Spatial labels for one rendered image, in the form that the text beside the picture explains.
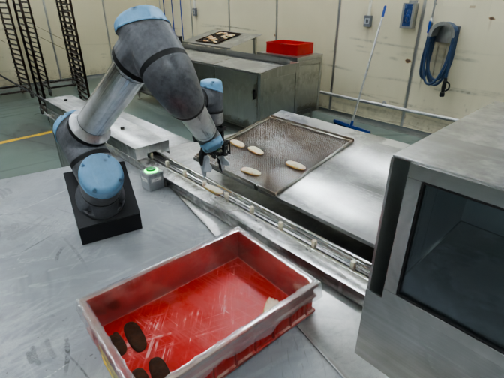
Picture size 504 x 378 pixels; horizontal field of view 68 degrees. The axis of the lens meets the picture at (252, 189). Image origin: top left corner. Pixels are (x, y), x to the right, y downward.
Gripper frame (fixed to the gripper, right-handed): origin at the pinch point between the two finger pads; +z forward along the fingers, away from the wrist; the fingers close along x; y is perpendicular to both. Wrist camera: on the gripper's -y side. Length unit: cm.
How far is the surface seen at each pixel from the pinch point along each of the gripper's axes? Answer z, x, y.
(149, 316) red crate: 10, -50, 39
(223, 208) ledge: 6.7, -7.1, 15.1
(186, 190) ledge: 7.0, -9.2, -5.2
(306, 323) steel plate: 11, -23, 67
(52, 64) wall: 60, 144, -702
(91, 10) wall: -30, 239, -704
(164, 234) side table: 10.9, -28.3, 9.8
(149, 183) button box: 6.9, -16.6, -20.6
